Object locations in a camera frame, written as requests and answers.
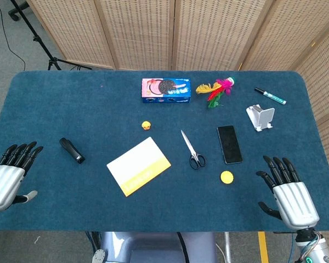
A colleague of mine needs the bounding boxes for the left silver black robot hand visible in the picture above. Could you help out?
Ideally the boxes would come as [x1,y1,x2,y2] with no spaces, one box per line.
[0,141,44,211]

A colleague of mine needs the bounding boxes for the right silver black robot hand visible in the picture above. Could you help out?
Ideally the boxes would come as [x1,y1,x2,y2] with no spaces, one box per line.
[256,155,320,230]

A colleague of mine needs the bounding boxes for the black stapler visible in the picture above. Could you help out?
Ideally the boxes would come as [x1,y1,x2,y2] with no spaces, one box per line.
[59,138,86,164]

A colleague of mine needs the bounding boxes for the white and yellow notebook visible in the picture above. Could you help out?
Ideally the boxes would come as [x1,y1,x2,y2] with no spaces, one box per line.
[106,136,172,197]

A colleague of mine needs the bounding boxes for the yellow round disc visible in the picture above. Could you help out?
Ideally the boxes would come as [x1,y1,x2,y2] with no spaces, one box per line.
[220,170,234,184]

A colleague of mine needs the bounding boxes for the grey metal table leg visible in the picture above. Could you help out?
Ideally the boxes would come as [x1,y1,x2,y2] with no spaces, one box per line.
[224,232,232,263]

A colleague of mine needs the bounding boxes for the black smartphone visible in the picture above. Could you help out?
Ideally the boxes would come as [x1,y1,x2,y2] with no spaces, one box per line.
[217,124,243,165]

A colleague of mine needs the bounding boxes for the white phone stand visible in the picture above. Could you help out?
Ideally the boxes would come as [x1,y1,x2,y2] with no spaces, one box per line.
[246,104,276,133]

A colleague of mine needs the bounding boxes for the blue carpet table mat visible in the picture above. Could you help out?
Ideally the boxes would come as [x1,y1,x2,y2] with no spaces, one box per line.
[0,70,329,233]

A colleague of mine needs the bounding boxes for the white green marker pen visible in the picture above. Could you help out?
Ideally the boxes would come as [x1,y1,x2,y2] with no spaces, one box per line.
[254,87,287,106]

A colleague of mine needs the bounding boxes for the colourful feather shuttlecock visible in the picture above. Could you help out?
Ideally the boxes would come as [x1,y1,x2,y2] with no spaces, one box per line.
[195,77,237,110]

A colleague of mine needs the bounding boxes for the grey-blue robot torso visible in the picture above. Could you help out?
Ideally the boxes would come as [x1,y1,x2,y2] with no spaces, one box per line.
[92,231,219,263]

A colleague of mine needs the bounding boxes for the black tripod stand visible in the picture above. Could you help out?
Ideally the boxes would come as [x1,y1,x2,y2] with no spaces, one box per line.
[8,0,93,71]

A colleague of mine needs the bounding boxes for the blue pink cookie box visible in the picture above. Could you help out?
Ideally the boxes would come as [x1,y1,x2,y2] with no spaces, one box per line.
[141,77,192,104]

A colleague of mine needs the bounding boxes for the wicker folding screen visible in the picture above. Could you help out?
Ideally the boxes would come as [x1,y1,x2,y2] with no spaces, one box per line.
[26,0,329,209]

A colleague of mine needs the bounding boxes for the black-handled steel scissors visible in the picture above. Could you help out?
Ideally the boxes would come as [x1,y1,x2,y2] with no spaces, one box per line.
[180,129,207,170]

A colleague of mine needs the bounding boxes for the thin black floor cable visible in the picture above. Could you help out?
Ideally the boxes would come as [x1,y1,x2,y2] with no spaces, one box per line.
[0,0,26,71]

